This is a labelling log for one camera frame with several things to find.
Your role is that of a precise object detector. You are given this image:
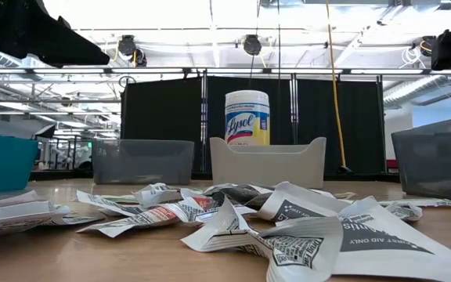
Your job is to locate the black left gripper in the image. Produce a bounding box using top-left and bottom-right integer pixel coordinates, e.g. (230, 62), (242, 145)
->
(0, 0), (111, 68)

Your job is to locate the black tilted panel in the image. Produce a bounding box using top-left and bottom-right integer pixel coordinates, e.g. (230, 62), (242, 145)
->
(33, 124), (57, 140)

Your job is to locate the black curtain partition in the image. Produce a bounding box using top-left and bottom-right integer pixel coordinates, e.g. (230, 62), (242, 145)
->
(120, 74), (387, 181)

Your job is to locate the smoky translucent plastic bin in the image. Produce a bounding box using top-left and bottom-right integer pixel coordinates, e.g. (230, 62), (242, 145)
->
(91, 139), (196, 186)
(391, 114), (451, 204)

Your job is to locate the teal plastic bin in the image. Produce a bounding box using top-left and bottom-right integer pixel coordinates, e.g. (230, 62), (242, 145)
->
(0, 132), (39, 195)

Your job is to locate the Lysol wipes canister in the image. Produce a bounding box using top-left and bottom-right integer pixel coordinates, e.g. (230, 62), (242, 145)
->
(224, 89), (271, 146)

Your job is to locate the antiseptic packet dark label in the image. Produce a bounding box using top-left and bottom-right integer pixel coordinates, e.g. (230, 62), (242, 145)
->
(329, 195), (451, 282)

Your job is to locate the light grey plastic bin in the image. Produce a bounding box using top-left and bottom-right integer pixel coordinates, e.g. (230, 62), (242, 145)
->
(209, 136), (327, 189)

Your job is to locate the crumpled drug facts packet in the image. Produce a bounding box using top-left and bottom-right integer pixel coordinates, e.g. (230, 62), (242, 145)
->
(266, 217), (344, 282)

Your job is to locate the yellow hanging cable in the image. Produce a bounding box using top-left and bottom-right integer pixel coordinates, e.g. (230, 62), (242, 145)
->
(325, 0), (352, 173)

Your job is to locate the thin black hanging cable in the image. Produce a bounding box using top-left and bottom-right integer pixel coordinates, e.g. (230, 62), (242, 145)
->
(276, 0), (282, 78)

